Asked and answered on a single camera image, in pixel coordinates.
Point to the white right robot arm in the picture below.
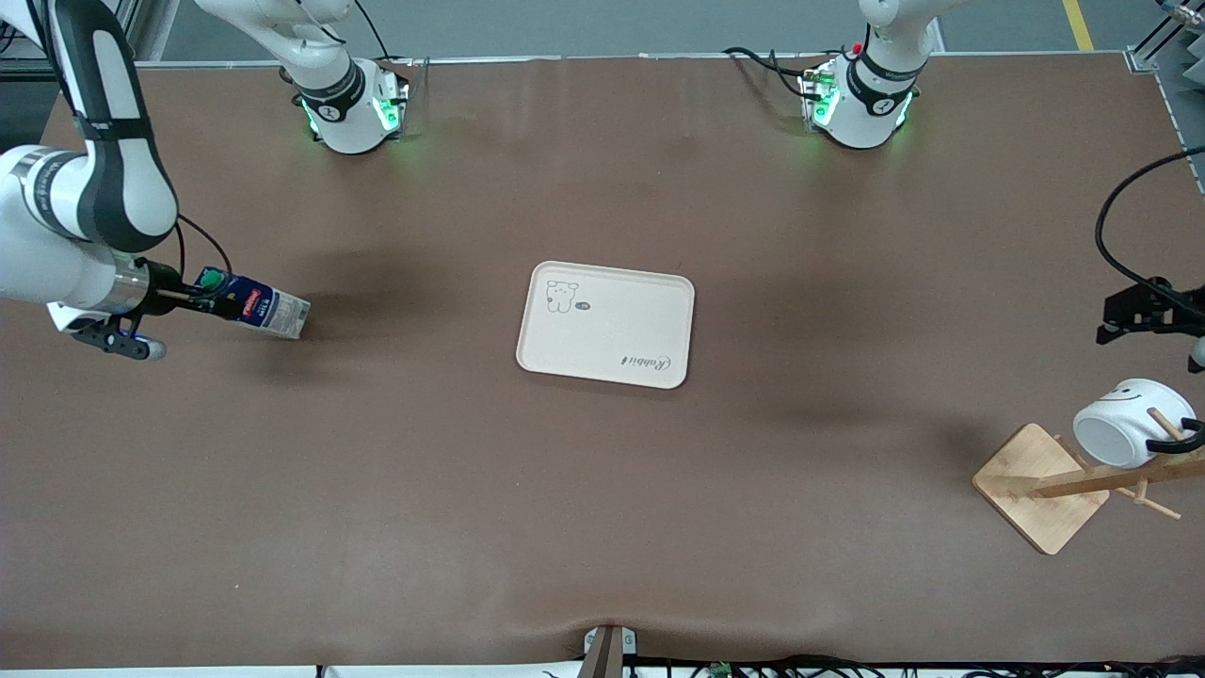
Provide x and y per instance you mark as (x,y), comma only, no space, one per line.
(56,245)

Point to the wooden cup rack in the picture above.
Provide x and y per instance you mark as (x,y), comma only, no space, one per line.
(1040,490)

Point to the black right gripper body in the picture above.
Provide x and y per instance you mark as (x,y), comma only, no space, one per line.
(163,282)

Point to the blue milk carton green cap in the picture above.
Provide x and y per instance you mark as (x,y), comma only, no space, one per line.
(268,311)

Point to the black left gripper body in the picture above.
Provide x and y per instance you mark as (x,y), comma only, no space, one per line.
(1150,310)

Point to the cream plastic tray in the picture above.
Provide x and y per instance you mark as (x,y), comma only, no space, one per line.
(612,325)

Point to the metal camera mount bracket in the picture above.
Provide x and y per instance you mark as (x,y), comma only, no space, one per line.
(610,650)

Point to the brown table mat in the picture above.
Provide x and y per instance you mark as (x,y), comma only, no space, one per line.
(377,518)

